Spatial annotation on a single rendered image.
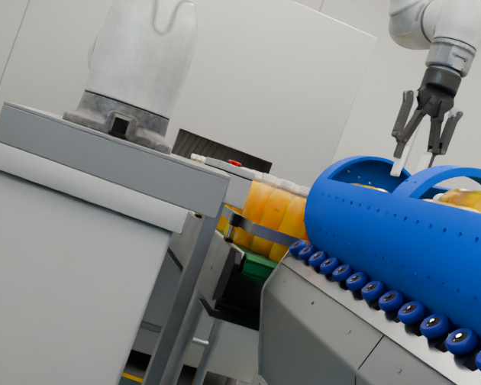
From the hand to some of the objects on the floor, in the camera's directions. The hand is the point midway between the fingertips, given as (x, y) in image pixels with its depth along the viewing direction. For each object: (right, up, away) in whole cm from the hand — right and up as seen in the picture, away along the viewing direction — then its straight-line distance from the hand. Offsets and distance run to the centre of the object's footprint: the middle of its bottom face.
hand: (410, 165), depth 140 cm
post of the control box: (-76, -102, +44) cm, 134 cm away
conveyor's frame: (-64, -104, +115) cm, 168 cm away
